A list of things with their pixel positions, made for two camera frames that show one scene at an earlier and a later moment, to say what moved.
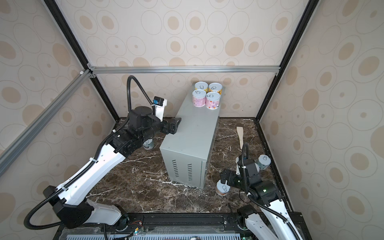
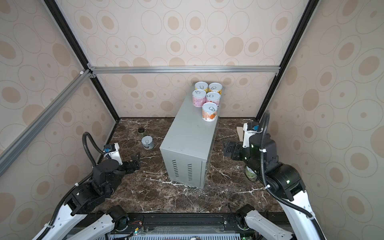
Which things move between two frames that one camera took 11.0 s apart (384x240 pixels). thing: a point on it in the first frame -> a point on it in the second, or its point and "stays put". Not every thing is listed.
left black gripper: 167,129 -> 134,166
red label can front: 222,189 -> 209,110
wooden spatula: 240,131 stays put
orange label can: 214,87 stays put
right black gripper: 232,175 -> 237,147
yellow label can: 202,85 stays put
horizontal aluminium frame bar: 184,69 stays put
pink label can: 212,99 stays put
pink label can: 198,98 stays put
